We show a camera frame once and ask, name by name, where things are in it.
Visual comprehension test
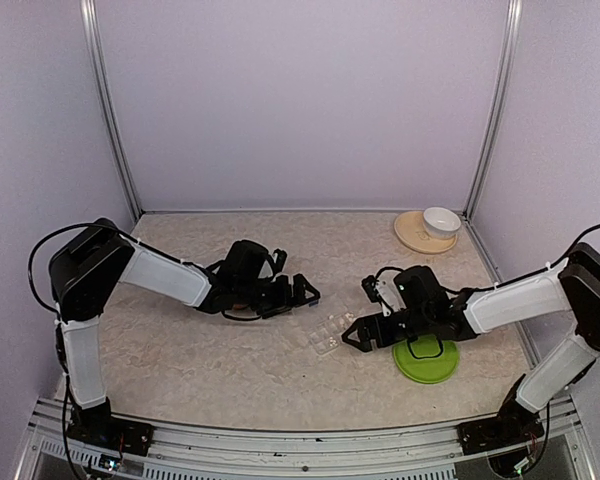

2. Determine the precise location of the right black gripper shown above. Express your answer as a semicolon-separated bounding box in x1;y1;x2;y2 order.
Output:
342;306;433;352

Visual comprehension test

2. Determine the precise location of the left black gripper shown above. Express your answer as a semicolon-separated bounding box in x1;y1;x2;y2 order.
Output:
237;273;321;319

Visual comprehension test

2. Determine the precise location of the clear plastic pill organizer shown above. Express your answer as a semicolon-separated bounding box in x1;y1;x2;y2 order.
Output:
306;295;355;356

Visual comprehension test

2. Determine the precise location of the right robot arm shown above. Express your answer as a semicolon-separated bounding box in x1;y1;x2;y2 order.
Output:
341;242;600;444

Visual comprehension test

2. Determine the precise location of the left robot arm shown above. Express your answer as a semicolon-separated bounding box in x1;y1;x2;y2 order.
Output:
48;218;321;445

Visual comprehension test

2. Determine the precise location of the green plate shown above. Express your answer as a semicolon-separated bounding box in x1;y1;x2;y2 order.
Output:
392;335;460;385

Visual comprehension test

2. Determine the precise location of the round wooden plate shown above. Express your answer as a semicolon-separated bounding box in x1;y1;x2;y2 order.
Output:
393;211;458;255

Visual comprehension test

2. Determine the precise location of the white bowl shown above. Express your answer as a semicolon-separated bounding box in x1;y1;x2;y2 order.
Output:
423;207;461;240

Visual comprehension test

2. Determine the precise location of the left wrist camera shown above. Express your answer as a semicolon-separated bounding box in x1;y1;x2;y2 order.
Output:
269;249;287;276

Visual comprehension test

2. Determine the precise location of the front aluminium rail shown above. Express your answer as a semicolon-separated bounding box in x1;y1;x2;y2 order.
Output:
10;398;498;479

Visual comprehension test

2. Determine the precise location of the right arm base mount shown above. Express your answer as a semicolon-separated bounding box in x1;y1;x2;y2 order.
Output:
457;379;545;455

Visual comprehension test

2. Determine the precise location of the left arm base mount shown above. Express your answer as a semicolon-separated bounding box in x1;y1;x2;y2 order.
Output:
67;397;154;457

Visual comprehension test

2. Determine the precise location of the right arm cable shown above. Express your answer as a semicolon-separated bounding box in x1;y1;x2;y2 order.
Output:
369;221;600;361

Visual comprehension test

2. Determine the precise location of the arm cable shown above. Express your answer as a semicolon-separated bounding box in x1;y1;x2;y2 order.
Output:
369;221;600;361
27;221;281;321

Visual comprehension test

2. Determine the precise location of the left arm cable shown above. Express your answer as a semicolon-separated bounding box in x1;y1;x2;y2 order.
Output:
27;221;281;321

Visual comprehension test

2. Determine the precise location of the right aluminium frame post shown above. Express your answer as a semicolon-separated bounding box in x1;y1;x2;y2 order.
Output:
463;0;523;222

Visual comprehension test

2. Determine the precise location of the aluminium frame post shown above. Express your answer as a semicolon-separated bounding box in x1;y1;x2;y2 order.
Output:
463;0;523;222
80;0;144;222

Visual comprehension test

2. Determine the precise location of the left aluminium frame post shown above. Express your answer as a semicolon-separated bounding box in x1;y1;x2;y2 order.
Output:
80;0;144;222

